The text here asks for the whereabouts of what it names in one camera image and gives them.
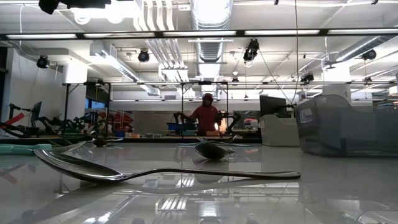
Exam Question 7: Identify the thick teal-handled spoon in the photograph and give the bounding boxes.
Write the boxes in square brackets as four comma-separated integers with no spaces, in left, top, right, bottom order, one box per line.
[0,141,87,156]

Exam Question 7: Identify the person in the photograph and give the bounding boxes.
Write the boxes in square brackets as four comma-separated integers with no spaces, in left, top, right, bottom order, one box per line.
[189,92,221,137]

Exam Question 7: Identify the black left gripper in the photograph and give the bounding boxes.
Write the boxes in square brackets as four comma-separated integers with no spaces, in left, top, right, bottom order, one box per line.
[39,0,112,16]

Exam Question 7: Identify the black computer monitor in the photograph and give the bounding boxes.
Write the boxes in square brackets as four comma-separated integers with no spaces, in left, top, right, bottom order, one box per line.
[259,94,289,119]
[30,101,43,124]

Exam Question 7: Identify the black background station frame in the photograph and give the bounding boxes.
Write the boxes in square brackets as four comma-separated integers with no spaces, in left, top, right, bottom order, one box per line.
[62,80,230,138]

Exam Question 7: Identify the grey plastic bin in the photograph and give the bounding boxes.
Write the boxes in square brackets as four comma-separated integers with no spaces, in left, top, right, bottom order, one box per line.
[294,93,398,157]

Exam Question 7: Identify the ribbed silver ceiling duct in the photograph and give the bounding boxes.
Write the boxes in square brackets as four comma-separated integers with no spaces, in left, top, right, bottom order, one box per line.
[189,0,234,80]

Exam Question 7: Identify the blue background bin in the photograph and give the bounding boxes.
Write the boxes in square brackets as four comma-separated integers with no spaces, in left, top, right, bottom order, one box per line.
[166,121,197,132]

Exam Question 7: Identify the black overhead light beam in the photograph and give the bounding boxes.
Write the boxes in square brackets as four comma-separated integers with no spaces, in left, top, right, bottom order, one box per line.
[0,28,398,40]

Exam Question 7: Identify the black aluminium table frame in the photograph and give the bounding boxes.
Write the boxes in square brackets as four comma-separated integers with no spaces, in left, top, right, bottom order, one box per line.
[0,135,262,144]

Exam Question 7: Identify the frosted clear plastic bin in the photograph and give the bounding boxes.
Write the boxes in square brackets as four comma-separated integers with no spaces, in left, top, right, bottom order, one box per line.
[259,114,302,147]

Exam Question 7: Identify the black ceiling spotlight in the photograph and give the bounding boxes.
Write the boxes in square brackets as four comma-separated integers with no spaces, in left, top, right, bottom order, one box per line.
[242,38,261,62]
[361,49,378,62]
[35,54,51,70]
[137,49,151,63]
[299,72,315,85]

